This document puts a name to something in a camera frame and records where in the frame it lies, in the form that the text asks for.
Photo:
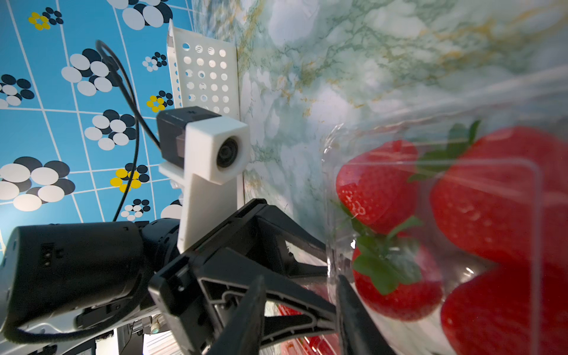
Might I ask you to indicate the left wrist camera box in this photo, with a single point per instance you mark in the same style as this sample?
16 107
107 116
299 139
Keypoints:
204 153

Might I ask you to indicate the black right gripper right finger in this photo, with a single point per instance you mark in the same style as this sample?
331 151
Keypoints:
358 333

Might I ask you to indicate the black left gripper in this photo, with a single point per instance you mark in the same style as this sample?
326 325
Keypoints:
222 294

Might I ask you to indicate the red strawberry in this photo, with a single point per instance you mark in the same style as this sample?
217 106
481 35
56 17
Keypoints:
374 186
497 195
395 275
492 313

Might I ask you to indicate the white perforated plastic basket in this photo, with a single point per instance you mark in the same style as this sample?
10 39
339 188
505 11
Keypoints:
203 72

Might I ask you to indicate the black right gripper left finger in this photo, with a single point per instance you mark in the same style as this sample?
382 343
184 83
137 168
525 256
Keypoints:
244 332

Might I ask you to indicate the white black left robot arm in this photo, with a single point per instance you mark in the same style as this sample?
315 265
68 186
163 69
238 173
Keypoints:
67 282

